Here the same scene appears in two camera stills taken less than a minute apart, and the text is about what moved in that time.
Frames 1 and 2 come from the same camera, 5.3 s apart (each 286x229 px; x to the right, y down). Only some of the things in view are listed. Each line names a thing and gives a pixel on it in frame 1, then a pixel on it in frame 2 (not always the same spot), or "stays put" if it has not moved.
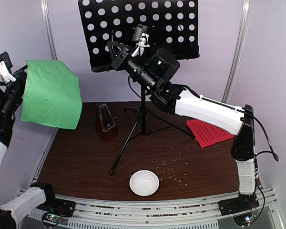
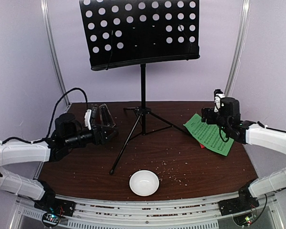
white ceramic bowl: x=144 y=182 stays put
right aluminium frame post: x=241 y=41 stays put
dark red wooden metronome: x=106 y=127 stays put
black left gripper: x=21 y=74 → x=100 y=137
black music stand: x=171 y=25 stays put
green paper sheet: x=51 y=95 → x=208 y=135
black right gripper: x=120 y=57 → x=207 y=116
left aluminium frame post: x=44 y=5 stays put
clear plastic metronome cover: x=107 y=120 stays put
